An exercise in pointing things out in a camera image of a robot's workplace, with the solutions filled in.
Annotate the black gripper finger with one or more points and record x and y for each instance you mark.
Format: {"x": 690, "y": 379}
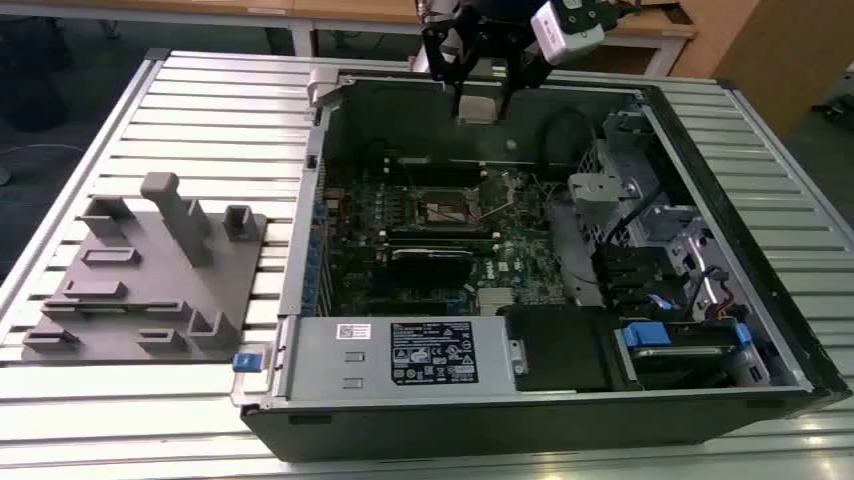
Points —
{"x": 434, "y": 55}
{"x": 527, "y": 70}

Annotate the silver square CPU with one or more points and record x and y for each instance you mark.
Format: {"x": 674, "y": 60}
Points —
{"x": 478, "y": 107}

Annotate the thin metal locking lever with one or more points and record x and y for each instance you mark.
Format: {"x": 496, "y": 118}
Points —
{"x": 505, "y": 208}

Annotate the black RAM slot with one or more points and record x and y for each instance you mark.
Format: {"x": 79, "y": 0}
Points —
{"x": 440, "y": 166}
{"x": 440, "y": 243}
{"x": 440, "y": 233}

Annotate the CPU socket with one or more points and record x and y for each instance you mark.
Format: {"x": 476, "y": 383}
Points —
{"x": 447, "y": 212}

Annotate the black expansion slot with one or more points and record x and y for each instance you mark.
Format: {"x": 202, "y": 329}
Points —
{"x": 407, "y": 305}

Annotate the grey case latch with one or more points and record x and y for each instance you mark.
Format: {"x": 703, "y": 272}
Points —
{"x": 322, "y": 82}

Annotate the wooden desk white legs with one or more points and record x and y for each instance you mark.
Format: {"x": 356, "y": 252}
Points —
{"x": 200, "y": 3}
{"x": 641, "y": 30}

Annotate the green motherboard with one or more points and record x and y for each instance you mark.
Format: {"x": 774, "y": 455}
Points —
{"x": 527, "y": 260}

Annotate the metal drive cage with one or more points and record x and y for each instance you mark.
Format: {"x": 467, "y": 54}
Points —
{"x": 674, "y": 225}

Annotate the wooden cabinet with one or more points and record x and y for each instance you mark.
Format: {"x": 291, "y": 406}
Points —
{"x": 787, "y": 50}

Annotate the black graphics card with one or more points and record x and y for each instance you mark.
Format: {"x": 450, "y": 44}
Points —
{"x": 430, "y": 272}

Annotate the small silver heatsink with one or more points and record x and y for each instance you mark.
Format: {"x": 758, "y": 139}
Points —
{"x": 495, "y": 296}

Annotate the dark wheeled stand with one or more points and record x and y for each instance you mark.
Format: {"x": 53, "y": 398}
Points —
{"x": 843, "y": 107}

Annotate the blue disk carrier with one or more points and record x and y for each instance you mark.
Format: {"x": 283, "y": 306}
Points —
{"x": 643, "y": 334}

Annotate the silver hard disk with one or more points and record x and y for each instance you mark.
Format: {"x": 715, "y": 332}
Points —
{"x": 674, "y": 352}

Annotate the silver power supply unit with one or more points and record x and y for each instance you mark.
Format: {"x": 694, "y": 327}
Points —
{"x": 320, "y": 360}

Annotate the grey plastic parts rack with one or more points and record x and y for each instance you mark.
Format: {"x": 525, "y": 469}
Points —
{"x": 154, "y": 310}

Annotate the blue plastic latch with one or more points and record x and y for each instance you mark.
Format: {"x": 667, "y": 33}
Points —
{"x": 247, "y": 362}

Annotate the black open PC case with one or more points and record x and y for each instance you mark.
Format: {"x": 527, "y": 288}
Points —
{"x": 467, "y": 435}

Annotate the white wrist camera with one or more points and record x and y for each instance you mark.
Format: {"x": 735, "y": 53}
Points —
{"x": 550, "y": 35}

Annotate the silver metal bracket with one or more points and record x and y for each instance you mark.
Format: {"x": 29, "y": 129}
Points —
{"x": 594, "y": 192}

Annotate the black plastic bracket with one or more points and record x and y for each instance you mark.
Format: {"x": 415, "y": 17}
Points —
{"x": 634, "y": 275}

